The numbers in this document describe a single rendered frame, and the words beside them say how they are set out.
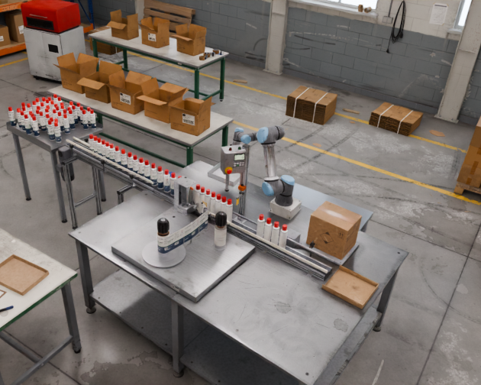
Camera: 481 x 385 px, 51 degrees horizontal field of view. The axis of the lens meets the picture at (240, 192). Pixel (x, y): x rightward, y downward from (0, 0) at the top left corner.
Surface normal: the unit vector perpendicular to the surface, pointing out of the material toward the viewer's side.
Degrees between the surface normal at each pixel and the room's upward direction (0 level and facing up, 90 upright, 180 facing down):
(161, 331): 1
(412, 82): 90
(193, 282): 0
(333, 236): 90
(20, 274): 0
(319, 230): 90
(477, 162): 92
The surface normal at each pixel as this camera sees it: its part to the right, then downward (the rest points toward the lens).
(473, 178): -0.49, 0.45
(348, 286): 0.06, -0.84
